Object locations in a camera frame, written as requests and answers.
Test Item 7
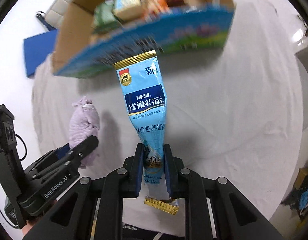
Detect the lilac sock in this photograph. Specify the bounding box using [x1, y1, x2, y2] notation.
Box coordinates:
[69, 95, 101, 169]

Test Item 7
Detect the blue Nestle milk powder sachet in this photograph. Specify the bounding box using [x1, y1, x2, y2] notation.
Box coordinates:
[114, 50, 179, 215]

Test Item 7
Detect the green snack packet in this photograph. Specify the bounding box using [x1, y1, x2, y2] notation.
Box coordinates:
[92, 0, 122, 34]

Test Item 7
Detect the yellow tissue pack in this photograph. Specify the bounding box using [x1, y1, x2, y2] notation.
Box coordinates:
[113, 0, 145, 21]

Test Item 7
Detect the orange mushroom snack packet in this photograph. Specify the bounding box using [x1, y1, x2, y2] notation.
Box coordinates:
[144, 0, 171, 22]

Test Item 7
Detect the grey table cloth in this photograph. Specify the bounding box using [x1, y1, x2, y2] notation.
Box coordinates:
[33, 0, 304, 219]

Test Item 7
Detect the white quilted chair far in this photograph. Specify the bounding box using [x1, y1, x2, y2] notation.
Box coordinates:
[36, 0, 72, 31]

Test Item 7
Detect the open cardboard box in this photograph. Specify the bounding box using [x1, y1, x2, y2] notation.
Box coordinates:
[52, 0, 235, 78]

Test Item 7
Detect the blue jacket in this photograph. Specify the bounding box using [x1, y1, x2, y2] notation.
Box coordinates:
[299, 189, 308, 210]

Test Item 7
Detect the grey plastic chair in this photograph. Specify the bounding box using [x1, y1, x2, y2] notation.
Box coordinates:
[295, 47, 308, 130]

